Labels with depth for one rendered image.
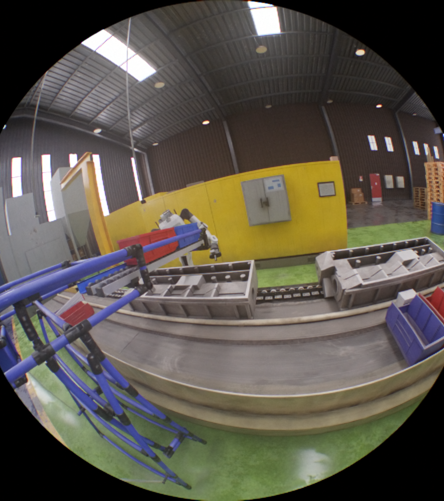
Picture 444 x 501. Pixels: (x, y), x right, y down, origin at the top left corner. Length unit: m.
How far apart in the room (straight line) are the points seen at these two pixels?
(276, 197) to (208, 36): 8.39
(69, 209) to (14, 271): 3.99
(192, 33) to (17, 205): 9.71
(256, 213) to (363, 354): 2.52
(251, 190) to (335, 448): 3.20
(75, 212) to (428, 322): 9.57
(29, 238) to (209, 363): 6.60
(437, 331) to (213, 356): 1.07
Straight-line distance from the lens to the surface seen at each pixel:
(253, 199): 2.85
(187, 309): 1.10
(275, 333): 0.93
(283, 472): 1.42
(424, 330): 1.04
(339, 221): 3.35
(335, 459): 1.48
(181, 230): 1.05
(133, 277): 0.73
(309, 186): 3.13
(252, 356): 0.84
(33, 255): 6.77
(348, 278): 1.00
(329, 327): 0.96
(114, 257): 0.58
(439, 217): 6.33
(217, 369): 0.83
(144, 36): 9.39
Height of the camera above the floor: 1.42
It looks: 16 degrees down
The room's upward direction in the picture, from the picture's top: 13 degrees counter-clockwise
